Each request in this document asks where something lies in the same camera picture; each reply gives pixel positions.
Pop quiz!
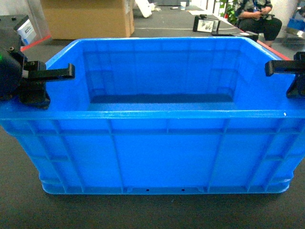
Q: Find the large blue plastic crate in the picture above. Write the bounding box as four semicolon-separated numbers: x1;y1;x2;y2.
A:
0;37;305;195

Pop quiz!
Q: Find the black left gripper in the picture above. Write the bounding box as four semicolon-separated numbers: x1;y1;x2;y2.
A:
0;14;75;109

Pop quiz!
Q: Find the white paper cup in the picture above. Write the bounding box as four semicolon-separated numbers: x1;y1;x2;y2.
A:
180;1;187;10

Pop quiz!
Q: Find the seated person in black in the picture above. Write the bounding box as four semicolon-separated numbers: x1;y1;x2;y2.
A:
233;0;282;47

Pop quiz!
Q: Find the blue bin on metal shelf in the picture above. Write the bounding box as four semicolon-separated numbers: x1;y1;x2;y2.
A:
286;18;305;37

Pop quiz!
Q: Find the black framed picture device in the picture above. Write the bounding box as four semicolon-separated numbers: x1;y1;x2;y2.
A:
193;14;221;35

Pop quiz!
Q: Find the white foam board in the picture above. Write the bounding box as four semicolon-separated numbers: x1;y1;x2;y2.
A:
135;0;152;18

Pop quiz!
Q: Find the green potted plant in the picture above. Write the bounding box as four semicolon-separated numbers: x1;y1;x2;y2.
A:
219;0;237;25

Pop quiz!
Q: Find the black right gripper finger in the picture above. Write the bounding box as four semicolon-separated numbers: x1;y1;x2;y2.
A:
264;52;305;76
286;73;305;99

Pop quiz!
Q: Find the large brown cardboard box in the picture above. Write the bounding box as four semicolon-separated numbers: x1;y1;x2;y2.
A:
41;0;134;40

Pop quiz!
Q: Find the white blue label box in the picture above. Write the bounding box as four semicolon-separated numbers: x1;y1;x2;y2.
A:
16;19;37;46

